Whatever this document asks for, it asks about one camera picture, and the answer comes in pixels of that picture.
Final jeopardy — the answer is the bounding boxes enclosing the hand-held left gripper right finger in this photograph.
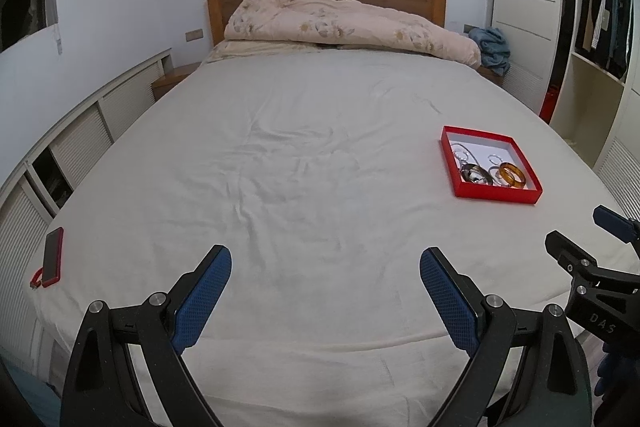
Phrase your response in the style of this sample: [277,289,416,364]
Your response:
[419,247,594,427]

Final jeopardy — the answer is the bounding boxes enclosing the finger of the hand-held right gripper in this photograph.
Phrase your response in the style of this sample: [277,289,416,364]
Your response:
[545,230,640,298]
[593,205,640,244]

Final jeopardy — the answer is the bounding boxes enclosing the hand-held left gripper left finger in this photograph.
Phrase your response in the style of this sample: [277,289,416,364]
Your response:
[60,244,233,427]

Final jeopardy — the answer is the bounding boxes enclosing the amber bangle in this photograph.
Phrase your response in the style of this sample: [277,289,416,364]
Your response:
[497,161,527,190]

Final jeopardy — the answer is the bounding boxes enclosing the red jewelry box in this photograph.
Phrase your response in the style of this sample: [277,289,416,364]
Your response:
[440,125,544,206]

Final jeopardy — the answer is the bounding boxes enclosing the dark brown bangle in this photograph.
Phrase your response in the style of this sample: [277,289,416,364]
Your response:
[459,162,494,184]

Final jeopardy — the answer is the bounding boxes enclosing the person's right hand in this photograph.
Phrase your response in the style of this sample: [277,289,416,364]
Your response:
[595,340,640,408]

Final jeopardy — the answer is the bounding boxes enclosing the white louvered radiator cover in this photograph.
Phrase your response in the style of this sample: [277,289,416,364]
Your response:
[500,57,546,114]

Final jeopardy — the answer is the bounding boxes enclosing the wooden nightstand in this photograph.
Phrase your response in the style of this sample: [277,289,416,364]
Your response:
[475,64,507,84]
[151,62,201,102]

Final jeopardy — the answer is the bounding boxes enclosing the low white louvered cabinet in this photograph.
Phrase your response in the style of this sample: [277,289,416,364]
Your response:
[0,48,174,358]

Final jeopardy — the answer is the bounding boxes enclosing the hanging clothes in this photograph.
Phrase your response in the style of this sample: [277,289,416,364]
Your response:
[561,0,639,80]

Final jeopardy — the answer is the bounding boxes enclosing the blue clothes pile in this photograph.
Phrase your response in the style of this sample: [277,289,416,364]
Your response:
[467,26,512,77]

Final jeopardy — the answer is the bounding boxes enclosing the beige pillow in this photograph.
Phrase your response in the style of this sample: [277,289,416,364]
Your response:
[202,39,327,64]

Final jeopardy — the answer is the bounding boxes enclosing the pink floral quilt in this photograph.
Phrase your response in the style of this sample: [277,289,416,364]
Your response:
[223,0,482,68]

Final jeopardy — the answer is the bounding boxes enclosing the silver necklace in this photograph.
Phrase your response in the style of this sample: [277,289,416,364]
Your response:
[451,143,476,165]

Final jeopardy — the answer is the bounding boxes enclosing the red phone with strap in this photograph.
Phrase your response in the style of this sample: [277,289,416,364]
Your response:
[30,227,65,291]

